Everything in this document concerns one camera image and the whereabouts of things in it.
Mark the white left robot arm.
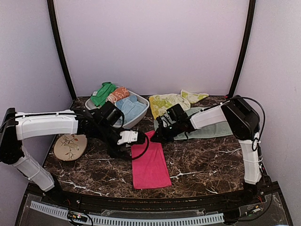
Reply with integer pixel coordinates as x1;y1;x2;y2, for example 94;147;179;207
0;103;138;205

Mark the black left corner post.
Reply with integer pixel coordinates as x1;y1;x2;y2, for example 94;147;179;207
47;0;77;101

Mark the round painted ceramic plate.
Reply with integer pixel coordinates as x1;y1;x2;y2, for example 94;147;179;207
54;134;87;161

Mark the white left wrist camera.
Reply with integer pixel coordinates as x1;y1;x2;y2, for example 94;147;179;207
117;130;138;145

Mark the orange rolled towel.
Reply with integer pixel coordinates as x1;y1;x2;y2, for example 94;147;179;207
105;87;130;104

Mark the yellow green patterned towel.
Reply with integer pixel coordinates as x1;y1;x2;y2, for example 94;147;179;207
149;89;209;119

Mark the pink microfibre towel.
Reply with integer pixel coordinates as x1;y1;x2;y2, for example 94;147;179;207
132;141;172;189

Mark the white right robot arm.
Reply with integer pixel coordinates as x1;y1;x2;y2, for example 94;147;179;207
150;95;262;185

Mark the black right corner post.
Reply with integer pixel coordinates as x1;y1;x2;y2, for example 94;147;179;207
227;0;256;98

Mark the black corner post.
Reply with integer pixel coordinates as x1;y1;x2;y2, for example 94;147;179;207
47;0;77;101
227;0;256;98

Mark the light blue rolled towel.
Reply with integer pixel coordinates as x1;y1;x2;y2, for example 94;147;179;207
115;95;147;124

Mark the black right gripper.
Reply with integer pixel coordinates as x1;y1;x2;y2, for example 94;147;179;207
150;121;182;143

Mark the black front table rail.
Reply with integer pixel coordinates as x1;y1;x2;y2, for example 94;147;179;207
25;182;280;212

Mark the green rolled towel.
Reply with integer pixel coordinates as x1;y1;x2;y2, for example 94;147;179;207
90;82;117;107

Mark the grey slotted cable duct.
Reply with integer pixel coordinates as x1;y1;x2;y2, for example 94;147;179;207
30;201;225;226

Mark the grey plastic basin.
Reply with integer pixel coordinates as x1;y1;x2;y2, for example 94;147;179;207
85;90;150;129

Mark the black left camera cable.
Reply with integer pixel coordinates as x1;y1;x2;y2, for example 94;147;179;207
112;110;151;161

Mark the mint green panda towel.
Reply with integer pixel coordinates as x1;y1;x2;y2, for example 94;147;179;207
154;107;233;141

